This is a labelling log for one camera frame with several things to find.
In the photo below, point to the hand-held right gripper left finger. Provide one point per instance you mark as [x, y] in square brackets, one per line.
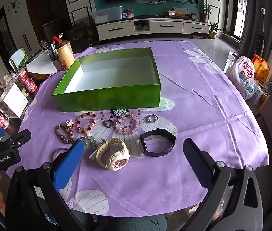
[69, 160]

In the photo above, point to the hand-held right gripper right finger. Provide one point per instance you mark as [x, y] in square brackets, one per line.
[194, 160]

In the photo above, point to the silver bangle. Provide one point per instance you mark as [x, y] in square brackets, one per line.
[56, 152]

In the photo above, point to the gold flower brooch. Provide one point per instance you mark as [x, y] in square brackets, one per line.
[70, 123]

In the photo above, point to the cream wrist watch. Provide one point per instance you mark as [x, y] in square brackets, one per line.
[116, 161]

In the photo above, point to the black smart band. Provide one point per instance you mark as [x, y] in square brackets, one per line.
[143, 142]

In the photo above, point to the green cardboard box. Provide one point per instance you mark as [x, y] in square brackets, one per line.
[116, 98]

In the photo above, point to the small pink box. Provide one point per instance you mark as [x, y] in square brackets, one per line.
[1, 120]

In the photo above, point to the white carton box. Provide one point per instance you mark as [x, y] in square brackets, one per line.
[12, 101]

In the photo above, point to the purple floral tablecloth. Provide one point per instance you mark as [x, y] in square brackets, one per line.
[193, 115]

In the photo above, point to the black white sparkly ornament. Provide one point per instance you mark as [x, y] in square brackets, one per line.
[119, 112]

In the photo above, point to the white paper sheet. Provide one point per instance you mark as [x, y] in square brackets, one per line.
[40, 66]

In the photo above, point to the green white package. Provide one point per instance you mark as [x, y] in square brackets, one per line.
[21, 60]

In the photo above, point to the pink pen holder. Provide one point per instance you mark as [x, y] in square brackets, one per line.
[55, 63]

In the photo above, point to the person's dark green clothing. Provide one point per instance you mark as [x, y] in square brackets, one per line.
[126, 223]

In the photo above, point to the yellow cup with red lid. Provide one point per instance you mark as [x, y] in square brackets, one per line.
[65, 57]

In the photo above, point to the white printed plastic bag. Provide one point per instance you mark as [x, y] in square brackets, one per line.
[240, 74]

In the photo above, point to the yellow shopping bag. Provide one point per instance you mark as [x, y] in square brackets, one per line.
[261, 68]

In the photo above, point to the dark leafy potted plant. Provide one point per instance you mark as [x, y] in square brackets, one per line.
[80, 36]

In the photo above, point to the small potted plant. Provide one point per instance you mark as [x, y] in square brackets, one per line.
[213, 35]

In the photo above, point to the white television cabinet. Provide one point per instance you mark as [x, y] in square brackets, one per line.
[116, 30]

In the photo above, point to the tall potted plant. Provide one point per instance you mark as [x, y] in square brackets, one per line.
[203, 16]

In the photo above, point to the flat yellow box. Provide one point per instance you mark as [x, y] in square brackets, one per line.
[181, 11]

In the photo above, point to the clear plastic storage box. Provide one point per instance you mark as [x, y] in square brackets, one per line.
[107, 14]

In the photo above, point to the small blue red box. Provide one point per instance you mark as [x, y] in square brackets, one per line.
[128, 14]

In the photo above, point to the white power strip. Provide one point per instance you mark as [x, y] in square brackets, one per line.
[150, 2]

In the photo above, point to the black wall clock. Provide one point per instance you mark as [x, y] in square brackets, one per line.
[14, 4]

